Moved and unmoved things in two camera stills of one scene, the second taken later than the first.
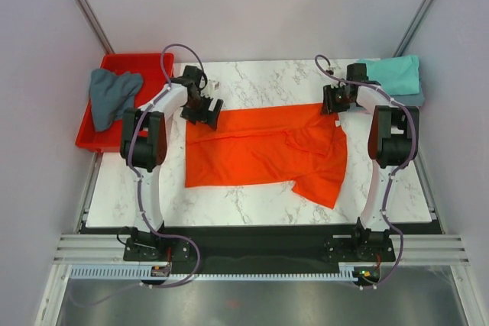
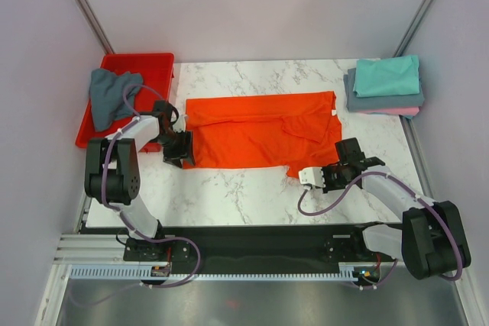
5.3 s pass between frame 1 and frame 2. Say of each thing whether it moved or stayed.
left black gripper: moved
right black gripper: moved
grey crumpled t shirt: stayed
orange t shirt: moved
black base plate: stayed
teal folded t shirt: stayed
